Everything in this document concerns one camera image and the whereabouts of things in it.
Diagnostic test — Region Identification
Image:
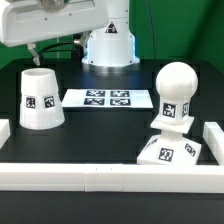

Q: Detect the black cable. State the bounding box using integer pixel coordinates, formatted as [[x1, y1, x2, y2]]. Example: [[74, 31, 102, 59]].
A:
[[39, 39, 84, 54]]

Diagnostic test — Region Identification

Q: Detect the white lamp base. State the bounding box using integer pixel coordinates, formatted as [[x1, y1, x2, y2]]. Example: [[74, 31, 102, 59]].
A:
[[136, 115, 203, 166]]

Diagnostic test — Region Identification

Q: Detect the white marker tag sheet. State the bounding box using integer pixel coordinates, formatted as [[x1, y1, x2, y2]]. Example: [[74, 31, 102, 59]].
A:
[[62, 89, 153, 109]]

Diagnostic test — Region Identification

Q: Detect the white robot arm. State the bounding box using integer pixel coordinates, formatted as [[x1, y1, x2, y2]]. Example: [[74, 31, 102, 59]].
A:
[[0, 0, 139, 68]]

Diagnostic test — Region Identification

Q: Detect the white left fence wall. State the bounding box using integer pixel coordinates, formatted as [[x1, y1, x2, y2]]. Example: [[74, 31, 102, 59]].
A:
[[0, 119, 11, 149]]

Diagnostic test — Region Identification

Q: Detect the white lamp shade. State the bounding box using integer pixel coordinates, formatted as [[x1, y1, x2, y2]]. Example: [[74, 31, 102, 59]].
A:
[[19, 68, 65, 130]]

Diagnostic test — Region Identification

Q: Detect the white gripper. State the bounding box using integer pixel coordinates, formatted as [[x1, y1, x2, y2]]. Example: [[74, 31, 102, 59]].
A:
[[0, 0, 109, 66]]

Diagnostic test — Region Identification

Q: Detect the white front fence wall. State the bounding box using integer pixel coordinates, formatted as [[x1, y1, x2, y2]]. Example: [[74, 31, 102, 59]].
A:
[[0, 163, 224, 193]]

